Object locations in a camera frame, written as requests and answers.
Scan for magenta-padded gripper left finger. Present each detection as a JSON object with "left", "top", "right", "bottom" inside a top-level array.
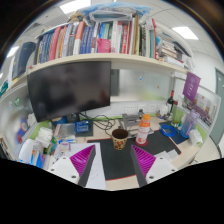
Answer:
[{"left": 46, "top": 143, "right": 97, "bottom": 188}]

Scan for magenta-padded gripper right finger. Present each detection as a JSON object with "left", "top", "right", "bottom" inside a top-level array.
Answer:
[{"left": 129, "top": 144, "right": 179, "bottom": 188}]

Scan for orange-capped drink bottle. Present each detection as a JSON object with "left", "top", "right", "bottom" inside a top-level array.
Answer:
[{"left": 135, "top": 113, "right": 152, "bottom": 146}]

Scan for purple translucent water bottle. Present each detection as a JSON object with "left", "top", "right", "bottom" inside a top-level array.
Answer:
[{"left": 179, "top": 109, "right": 200, "bottom": 139}]

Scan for white crumpled tissue pile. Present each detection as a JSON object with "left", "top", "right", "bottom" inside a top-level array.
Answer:
[{"left": 34, "top": 126, "right": 54, "bottom": 148}]

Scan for black desk mat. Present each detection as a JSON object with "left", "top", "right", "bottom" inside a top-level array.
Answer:
[{"left": 87, "top": 128, "right": 183, "bottom": 183}]

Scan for small blue box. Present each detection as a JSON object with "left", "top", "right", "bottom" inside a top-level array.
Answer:
[{"left": 74, "top": 119, "right": 93, "bottom": 135}]

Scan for floral patterned cup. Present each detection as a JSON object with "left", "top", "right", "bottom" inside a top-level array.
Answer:
[{"left": 111, "top": 128, "right": 130, "bottom": 151}]

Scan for grey metal laptop stand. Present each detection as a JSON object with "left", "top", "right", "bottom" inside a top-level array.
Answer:
[{"left": 118, "top": 113, "right": 156, "bottom": 136}]

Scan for dark wine bottle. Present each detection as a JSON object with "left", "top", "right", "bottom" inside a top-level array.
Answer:
[{"left": 167, "top": 89, "right": 175, "bottom": 113}]

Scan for colourful photo poster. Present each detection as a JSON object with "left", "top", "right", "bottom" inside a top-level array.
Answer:
[{"left": 182, "top": 91, "right": 213, "bottom": 124}]

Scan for black computer monitor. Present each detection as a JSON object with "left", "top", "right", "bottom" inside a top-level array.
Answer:
[{"left": 26, "top": 60, "right": 113, "bottom": 123}]

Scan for grey door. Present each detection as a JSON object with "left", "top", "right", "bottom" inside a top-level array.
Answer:
[{"left": 209, "top": 68, "right": 224, "bottom": 148}]

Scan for frosted glass partition panel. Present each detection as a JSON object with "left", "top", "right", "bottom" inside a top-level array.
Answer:
[{"left": 111, "top": 68, "right": 174, "bottom": 103}]

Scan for purple hanging banner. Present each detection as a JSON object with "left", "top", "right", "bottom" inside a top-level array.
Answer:
[{"left": 182, "top": 71, "right": 202, "bottom": 103}]

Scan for white shelf with books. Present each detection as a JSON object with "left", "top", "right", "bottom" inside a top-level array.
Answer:
[{"left": 6, "top": 3, "right": 196, "bottom": 76}]

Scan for ceiling lights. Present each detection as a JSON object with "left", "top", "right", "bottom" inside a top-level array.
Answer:
[{"left": 6, "top": 0, "right": 199, "bottom": 59}]

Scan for coiled blue cable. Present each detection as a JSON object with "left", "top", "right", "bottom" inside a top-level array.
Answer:
[{"left": 159, "top": 123, "right": 177, "bottom": 138}]

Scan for black cable bundle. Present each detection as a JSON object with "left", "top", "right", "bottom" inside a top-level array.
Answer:
[{"left": 78, "top": 111, "right": 118, "bottom": 133}]

